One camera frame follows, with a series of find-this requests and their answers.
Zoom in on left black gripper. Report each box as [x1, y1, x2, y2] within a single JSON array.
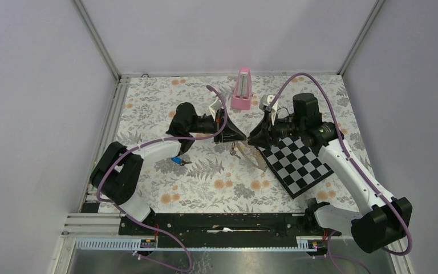
[[187, 108, 246, 144]]

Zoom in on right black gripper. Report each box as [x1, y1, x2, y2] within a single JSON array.
[[248, 110, 305, 151]]

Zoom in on yellow tagged key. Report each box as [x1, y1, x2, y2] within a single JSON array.
[[230, 149, 241, 159]]

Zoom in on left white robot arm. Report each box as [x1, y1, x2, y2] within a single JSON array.
[[90, 102, 246, 235]]

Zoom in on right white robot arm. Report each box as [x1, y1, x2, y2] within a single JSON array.
[[248, 93, 412, 253]]

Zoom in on pink metronome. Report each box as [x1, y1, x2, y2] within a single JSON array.
[[231, 67, 252, 111]]

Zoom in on black white chessboard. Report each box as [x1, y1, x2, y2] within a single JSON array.
[[256, 138, 334, 199]]

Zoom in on floral patterned table mat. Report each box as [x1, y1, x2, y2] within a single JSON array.
[[116, 75, 371, 213]]

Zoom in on blue tagged key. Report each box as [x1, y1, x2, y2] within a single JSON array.
[[171, 156, 192, 166]]

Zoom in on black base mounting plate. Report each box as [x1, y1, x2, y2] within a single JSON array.
[[118, 213, 331, 251]]

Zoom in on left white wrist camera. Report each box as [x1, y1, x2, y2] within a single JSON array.
[[209, 98, 226, 123]]

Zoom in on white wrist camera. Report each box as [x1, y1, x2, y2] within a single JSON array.
[[259, 94, 278, 112], [209, 98, 226, 123]]

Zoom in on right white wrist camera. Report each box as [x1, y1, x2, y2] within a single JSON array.
[[259, 94, 278, 112]]

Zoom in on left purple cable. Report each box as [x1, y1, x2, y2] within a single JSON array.
[[95, 84, 229, 272]]

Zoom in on purple cable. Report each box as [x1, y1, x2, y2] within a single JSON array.
[[95, 84, 229, 272], [267, 72, 413, 274]]

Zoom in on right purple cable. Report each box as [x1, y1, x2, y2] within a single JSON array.
[[267, 72, 413, 274]]

